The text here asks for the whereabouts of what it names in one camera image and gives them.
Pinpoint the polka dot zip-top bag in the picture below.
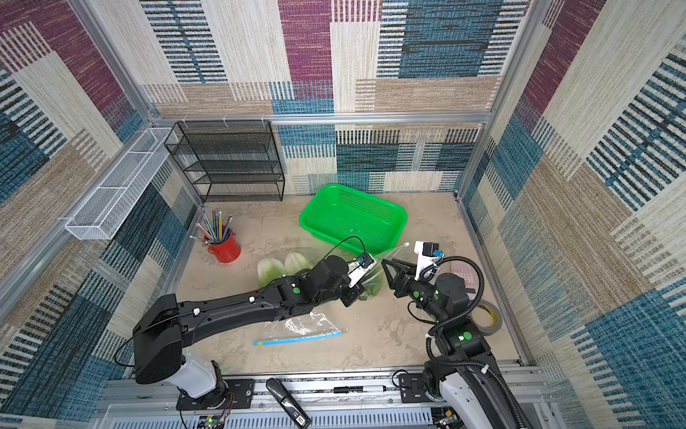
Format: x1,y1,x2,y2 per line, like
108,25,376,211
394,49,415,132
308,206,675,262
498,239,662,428
358,242,410,301

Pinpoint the chinese cabbage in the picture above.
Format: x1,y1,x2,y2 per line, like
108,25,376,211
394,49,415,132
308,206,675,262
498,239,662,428
361,267,387,300

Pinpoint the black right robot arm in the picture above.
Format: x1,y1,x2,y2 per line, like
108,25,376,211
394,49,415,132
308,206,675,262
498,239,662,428
382,257,531,428

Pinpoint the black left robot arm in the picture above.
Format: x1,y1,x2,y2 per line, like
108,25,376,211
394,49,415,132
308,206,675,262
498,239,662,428
132,253,377,410

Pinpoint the clear blue-zip bag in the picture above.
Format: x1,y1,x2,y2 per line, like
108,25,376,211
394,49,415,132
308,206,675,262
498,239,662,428
254,248,342,347

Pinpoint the right cabbage in clear bag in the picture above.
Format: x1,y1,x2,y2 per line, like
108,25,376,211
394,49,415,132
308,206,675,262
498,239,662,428
283,251,312,275

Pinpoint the cabbage in clear bag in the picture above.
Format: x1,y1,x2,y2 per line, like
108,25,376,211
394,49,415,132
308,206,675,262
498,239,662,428
257,257,287,287
283,251,312,275

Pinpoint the left cabbage in clear bag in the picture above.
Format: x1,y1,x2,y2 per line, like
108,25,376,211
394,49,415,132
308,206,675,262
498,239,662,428
257,257,287,287

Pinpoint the pink calculator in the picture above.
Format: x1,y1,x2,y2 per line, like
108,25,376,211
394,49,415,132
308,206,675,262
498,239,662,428
449,261,479,300

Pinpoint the black tape roll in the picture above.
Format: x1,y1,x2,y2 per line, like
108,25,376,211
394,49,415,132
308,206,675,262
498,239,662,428
470,300,503,336

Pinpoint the green plastic perforated basket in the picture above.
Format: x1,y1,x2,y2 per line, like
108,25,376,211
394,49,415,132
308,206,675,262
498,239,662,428
299,184,408,255

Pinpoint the red metal pencil bucket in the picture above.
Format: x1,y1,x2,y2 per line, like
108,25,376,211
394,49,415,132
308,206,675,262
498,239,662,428
207,229,241,264

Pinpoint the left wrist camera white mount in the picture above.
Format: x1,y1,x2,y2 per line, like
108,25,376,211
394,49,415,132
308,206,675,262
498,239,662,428
348,252,377,288

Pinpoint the black handheld device on rail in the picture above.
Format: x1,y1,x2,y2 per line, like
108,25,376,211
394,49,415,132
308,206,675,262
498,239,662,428
265,377,312,429

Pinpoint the black wire mesh shelf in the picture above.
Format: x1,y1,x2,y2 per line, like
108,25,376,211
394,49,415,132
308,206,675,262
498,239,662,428
164,120,285,203

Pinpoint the white wire mesh tray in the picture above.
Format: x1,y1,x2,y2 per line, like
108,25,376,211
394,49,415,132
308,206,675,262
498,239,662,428
65,128,172,241

